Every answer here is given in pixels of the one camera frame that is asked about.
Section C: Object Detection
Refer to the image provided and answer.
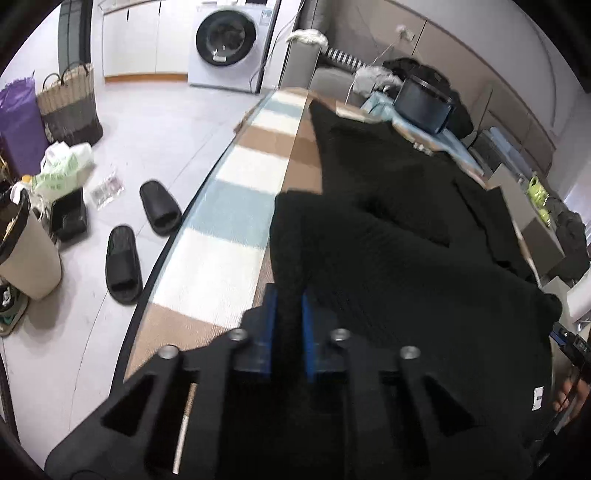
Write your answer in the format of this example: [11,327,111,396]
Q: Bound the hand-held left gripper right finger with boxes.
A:
[302,294,532,480]

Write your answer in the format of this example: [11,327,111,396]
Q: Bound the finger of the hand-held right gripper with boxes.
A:
[551,323,591,365]

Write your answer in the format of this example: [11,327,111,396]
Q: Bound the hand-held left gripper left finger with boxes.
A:
[44,282,278,480]

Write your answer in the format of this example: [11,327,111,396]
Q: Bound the black knit garment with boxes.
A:
[269,99,561,480]

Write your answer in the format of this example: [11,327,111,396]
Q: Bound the person's right hand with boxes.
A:
[551,378,583,423]

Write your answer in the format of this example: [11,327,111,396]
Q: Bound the dark grey box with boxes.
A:
[515,215,566,280]

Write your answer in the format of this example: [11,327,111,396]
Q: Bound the dark backpack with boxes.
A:
[549,210,589,282]

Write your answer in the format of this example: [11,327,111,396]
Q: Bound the checked blue brown blanket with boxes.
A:
[122,87,541,480]

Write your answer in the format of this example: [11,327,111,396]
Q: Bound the green toys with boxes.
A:
[526,175,552,227]

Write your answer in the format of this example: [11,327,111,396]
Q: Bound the light grey box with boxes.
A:
[489,164,532,222]

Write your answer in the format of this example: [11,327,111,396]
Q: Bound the black slipper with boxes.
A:
[105,225,142,305]
[139,181,183,237]

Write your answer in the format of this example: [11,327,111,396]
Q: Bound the clear plastic packet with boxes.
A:
[90,171,125,210]

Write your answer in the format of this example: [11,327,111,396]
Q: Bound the light blue blanket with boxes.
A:
[360,90,485,178]

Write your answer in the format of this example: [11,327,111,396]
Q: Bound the small black box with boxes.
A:
[48,187,88,243]

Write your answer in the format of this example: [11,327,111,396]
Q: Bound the beige trash bin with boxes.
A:
[0,182,63,301]

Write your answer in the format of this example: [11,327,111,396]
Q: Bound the dark storage basket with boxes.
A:
[393,75,458,134]

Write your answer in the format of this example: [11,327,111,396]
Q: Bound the white washing machine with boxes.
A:
[187,0,282,95]

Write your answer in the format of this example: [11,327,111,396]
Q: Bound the white green plastic bag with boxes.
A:
[32,141,95,201]

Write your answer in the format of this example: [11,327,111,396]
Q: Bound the grey white cloth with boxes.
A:
[353,65,402,93]

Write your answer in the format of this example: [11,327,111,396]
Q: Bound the grey sofa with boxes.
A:
[279,0,555,185]

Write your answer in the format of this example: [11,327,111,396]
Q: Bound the striped pillow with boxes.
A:
[323,46,370,70]

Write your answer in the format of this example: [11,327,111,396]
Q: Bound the woven basket bag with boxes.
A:
[36,62,105,147]

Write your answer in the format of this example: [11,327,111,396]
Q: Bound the white cabinet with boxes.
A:
[102,0,199,84]

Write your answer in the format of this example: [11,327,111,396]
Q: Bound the purple bag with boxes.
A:
[0,74,49,178]

